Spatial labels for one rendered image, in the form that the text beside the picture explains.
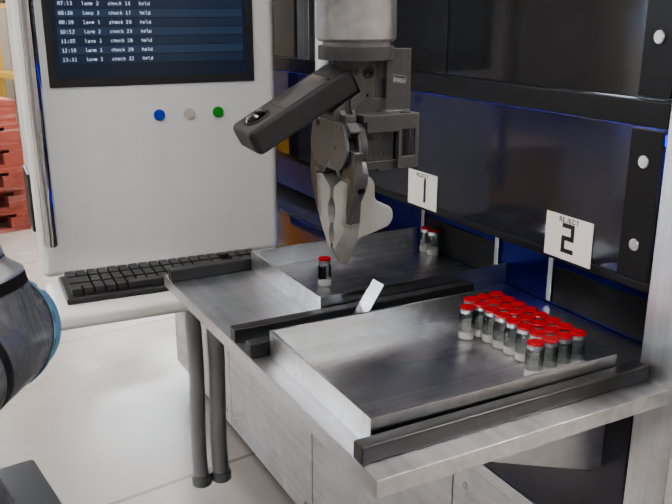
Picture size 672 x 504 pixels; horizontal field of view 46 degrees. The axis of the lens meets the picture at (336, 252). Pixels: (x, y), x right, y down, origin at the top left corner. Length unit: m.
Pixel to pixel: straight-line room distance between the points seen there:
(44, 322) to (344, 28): 0.47
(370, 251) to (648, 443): 0.63
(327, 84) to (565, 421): 0.45
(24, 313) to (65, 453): 1.76
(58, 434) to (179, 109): 1.43
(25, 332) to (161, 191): 0.79
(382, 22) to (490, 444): 0.43
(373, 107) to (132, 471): 1.89
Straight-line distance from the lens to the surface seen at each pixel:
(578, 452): 1.10
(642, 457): 1.09
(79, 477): 2.53
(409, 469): 0.81
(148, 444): 2.64
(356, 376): 0.98
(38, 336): 0.94
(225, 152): 1.68
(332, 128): 0.75
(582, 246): 1.07
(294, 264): 1.39
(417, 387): 0.96
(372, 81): 0.77
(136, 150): 1.64
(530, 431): 0.89
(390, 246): 1.49
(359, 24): 0.73
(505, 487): 1.32
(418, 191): 1.35
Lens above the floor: 1.31
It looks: 17 degrees down
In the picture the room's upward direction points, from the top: straight up
